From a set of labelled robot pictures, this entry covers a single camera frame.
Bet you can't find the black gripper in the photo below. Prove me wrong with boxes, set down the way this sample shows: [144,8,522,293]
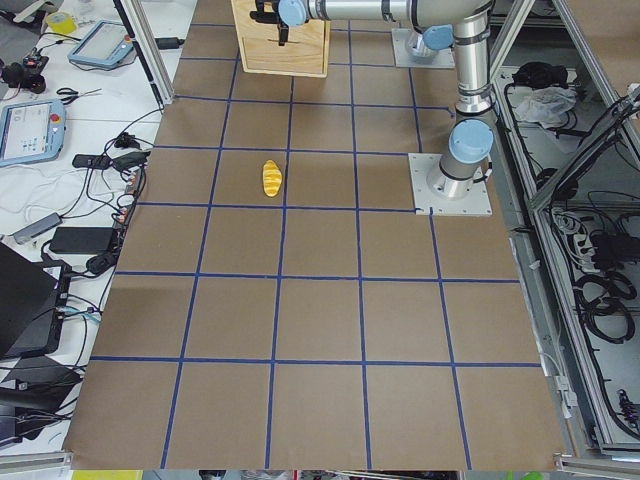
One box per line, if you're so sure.
[249,0,289,46]

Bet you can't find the wooden drawer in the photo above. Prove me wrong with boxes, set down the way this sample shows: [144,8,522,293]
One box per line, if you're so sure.
[231,0,330,46]

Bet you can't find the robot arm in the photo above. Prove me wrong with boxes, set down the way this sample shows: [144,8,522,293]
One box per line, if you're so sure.
[236,1,494,201]
[405,24,454,59]

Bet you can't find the wooden drawer cabinet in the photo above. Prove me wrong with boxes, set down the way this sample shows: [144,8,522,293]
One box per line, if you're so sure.
[238,31,330,78]

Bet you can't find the teach pendant upper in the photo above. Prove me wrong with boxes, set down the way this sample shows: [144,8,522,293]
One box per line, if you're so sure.
[67,20,134,71]

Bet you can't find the teach pendant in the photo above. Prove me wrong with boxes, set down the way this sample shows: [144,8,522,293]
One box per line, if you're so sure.
[1,99,66,167]
[67,20,134,71]

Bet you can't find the toy bread loaf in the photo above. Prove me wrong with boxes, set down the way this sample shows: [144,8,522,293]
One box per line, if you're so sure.
[262,159,283,198]

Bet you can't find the yellow tape roll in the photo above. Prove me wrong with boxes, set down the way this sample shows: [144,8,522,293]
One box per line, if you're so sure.
[45,11,77,35]

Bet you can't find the black scissors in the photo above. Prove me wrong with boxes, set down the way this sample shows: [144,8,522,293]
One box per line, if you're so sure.
[56,87,102,105]

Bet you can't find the teach pendant lower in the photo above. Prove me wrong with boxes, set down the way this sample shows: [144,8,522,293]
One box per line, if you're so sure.
[1,99,66,167]

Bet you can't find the white crumpled cloth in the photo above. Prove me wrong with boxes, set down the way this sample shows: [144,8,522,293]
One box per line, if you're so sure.
[514,87,577,128]

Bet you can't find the black power adapter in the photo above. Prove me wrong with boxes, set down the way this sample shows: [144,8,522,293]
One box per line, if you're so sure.
[49,227,114,254]

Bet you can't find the black laptop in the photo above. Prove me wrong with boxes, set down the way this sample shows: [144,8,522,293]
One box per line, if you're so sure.
[1,245,71,360]

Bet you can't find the aluminium frame post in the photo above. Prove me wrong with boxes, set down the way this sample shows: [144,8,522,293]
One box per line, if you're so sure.
[113,0,174,109]

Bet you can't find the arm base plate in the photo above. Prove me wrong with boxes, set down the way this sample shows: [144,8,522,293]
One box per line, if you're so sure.
[408,153,492,217]
[391,24,455,69]

